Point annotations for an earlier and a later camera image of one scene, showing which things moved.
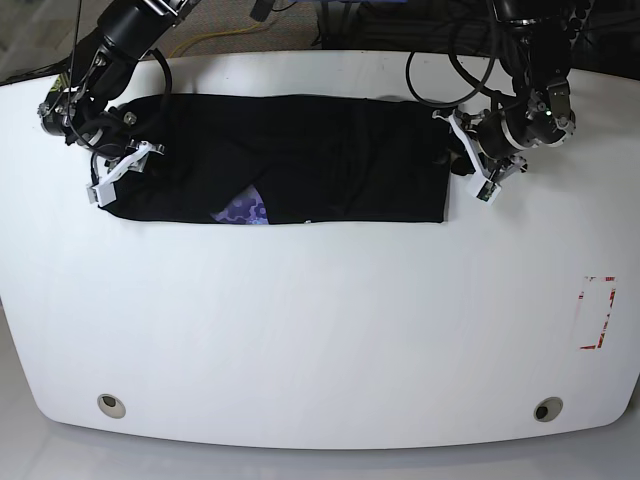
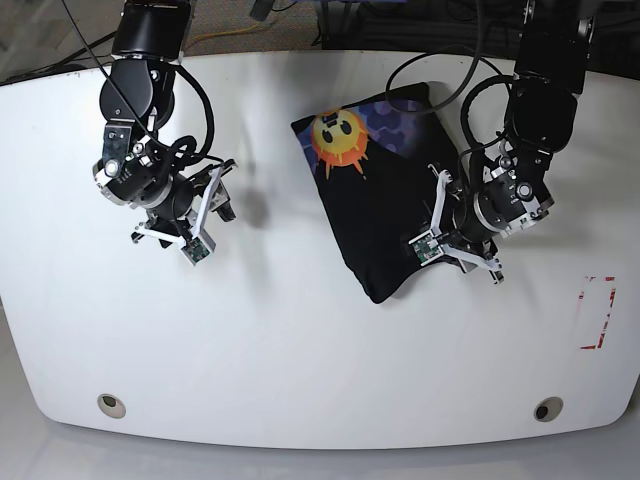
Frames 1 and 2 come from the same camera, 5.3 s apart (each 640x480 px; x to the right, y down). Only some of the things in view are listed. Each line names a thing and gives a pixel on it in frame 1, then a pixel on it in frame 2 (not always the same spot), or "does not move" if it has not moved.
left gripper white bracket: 145,148 → 199,243
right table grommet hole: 547,409 does not move
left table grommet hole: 111,406 does not move
